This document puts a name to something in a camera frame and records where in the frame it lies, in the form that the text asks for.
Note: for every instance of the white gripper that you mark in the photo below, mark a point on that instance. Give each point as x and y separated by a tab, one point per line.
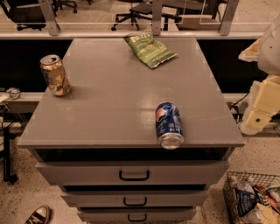
269	55

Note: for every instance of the green jalapeno chip bag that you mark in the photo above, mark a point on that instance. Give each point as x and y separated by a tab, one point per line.
150	51

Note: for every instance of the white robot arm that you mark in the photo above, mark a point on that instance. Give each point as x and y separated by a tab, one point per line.
269	53

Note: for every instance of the blue pepsi can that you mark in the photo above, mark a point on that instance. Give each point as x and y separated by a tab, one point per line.
169	126

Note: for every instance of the red snack bag in basket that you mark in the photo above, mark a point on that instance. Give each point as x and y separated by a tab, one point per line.
269	196

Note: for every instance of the blue snack bag in basket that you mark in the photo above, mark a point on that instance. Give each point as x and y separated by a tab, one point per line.
246	201

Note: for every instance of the gold soda can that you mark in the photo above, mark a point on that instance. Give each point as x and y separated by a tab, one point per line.
55	75

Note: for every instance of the black office chair centre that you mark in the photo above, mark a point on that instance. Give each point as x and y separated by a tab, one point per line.
151	10

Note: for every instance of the black office chair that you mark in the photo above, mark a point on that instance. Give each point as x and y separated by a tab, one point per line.
151	10
24	13

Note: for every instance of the grey drawer cabinet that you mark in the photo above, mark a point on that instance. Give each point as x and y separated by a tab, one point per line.
107	124

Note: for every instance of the small round dish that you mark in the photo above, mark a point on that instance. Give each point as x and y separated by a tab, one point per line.
14	93

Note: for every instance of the black office chair left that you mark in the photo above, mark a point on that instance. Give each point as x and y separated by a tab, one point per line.
24	13

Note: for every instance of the black and white sneaker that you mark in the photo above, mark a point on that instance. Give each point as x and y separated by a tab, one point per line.
40	216

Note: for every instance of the wire basket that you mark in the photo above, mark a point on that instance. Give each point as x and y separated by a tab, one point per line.
245	181

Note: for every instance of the top drawer black handle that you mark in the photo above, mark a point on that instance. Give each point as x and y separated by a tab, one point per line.
141	176

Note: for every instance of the drawer black handle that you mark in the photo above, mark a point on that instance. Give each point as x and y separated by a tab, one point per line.
141	176
136	217
134	202

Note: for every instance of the middle drawer black handle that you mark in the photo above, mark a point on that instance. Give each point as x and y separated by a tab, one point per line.
134	202

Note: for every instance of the bottom drawer black handle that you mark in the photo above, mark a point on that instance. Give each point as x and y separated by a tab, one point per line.
136	217

